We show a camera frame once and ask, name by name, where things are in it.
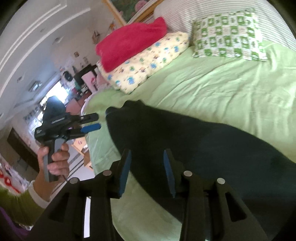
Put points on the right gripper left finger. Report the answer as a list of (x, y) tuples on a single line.
[(120, 170)]

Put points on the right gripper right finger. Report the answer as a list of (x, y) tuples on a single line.
[(174, 171)]

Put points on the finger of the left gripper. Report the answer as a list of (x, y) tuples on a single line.
[(88, 118), (90, 128)]

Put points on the dark navy pants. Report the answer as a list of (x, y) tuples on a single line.
[(263, 177)]

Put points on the left forearm green sleeve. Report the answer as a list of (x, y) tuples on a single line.
[(27, 207)]

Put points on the person's left hand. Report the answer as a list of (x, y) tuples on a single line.
[(59, 167)]

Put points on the black shelf with pink items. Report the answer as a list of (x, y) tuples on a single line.
[(87, 76)]

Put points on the yellow cartoon print pillow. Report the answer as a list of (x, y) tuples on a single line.
[(137, 69)]

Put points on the red fuzzy blanket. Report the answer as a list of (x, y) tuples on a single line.
[(127, 41)]

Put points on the light green bed sheet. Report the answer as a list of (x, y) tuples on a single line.
[(256, 97)]

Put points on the gold framed landscape painting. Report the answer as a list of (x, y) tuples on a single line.
[(132, 11)]

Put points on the green white patterned pillow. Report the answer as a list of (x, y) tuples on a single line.
[(234, 35)]

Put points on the black camera box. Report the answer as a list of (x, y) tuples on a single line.
[(54, 107)]

